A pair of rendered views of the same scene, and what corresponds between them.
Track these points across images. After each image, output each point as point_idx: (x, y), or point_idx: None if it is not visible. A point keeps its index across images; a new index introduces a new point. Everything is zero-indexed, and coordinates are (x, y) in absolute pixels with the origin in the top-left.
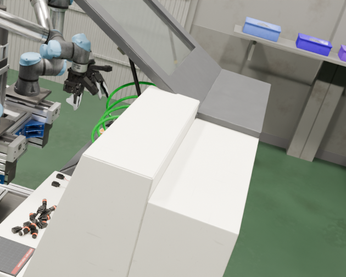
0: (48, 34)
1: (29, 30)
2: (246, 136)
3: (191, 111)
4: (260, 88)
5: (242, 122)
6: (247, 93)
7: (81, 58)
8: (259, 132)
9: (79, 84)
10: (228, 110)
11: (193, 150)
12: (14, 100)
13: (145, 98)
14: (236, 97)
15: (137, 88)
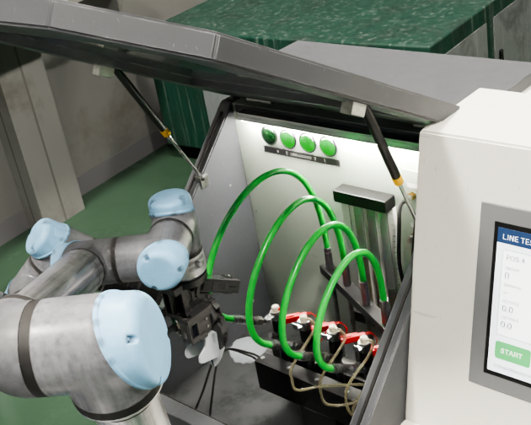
0: (97, 257)
1: (85, 282)
2: None
3: None
4: (327, 50)
5: (506, 74)
6: (356, 61)
7: (197, 236)
8: None
9: (210, 297)
10: (458, 83)
11: None
12: None
13: (504, 136)
14: (381, 72)
15: (394, 162)
